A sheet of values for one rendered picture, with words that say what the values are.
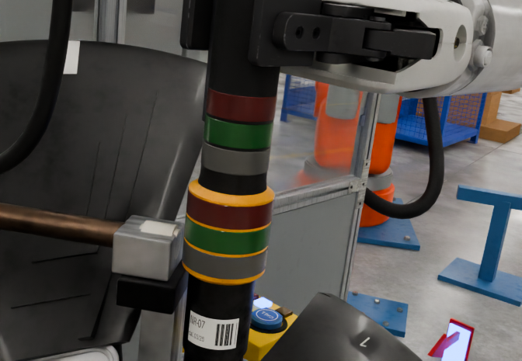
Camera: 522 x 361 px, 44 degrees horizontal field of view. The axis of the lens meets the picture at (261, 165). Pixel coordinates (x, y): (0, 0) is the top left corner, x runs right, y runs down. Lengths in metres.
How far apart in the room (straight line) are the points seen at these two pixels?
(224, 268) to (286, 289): 1.39
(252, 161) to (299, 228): 1.36
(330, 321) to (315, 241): 1.15
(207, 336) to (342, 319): 0.27
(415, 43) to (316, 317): 0.34
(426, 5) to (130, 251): 0.19
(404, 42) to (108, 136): 0.21
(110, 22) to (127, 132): 0.69
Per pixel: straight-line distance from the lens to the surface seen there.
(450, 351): 0.69
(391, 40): 0.31
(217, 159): 0.31
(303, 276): 1.75
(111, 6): 1.12
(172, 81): 0.48
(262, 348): 0.81
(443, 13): 0.36
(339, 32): 0.31
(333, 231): 1.80
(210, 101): 0.31
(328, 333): 0.58
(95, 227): 0.35
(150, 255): 0.33
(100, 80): 0.47
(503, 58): 0.47
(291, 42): 0.29
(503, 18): 0.46
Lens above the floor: 1.49
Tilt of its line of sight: 16 degrees down
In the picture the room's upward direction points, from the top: 7 degrees clockwise
